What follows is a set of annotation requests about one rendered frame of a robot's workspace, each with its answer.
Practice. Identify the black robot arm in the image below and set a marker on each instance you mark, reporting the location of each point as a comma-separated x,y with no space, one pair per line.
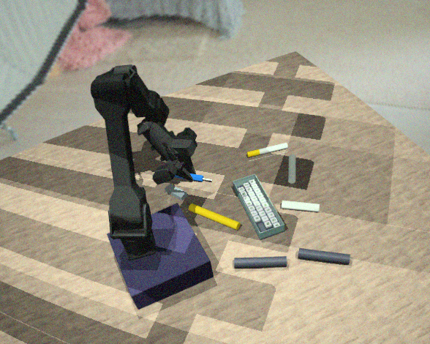
115,93

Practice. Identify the blue stylus with white tip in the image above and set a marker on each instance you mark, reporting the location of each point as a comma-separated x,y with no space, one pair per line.
195,177

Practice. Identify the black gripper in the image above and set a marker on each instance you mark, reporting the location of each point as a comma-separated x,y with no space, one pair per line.
182,166

